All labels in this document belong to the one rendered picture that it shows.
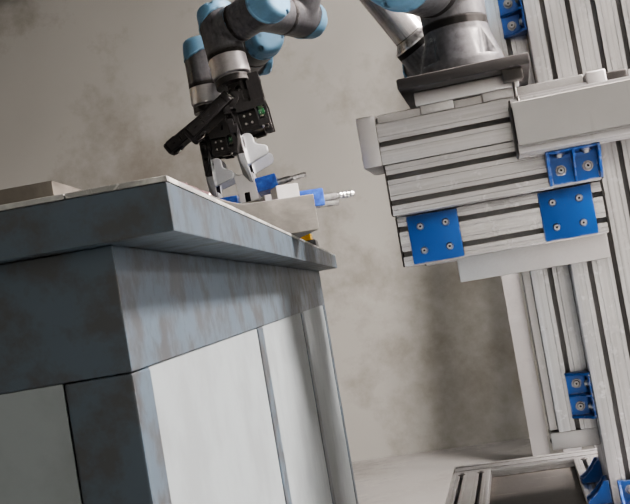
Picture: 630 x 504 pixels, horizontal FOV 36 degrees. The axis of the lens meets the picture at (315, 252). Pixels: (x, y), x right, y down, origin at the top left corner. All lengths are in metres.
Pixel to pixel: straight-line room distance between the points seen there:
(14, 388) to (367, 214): 3.35
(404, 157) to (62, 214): 1.09
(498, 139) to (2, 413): 1.15
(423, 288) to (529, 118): 2.45
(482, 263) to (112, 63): 2.83
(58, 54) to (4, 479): 3.84
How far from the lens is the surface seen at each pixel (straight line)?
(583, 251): 1.82
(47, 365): 0.71
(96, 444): 0.70
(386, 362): 4.01
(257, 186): 1.84
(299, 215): 1.48
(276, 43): 2.07
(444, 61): 1.72
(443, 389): 4.00
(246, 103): 1.87
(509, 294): 3.53
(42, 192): 1.08
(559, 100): 1.59
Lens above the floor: 0.70
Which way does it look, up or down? 2 degrees up
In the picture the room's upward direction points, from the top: 10 degrees counter-clockwise
